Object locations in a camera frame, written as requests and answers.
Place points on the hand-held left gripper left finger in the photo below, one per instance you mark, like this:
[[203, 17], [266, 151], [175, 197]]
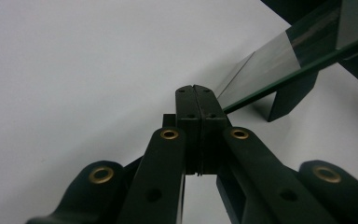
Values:
[[167, 174]]

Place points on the rectangular glass mirror plate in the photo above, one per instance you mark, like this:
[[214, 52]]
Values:
[[261, 71]]

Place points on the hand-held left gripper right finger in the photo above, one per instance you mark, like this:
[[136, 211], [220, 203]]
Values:
[[245, 174]]

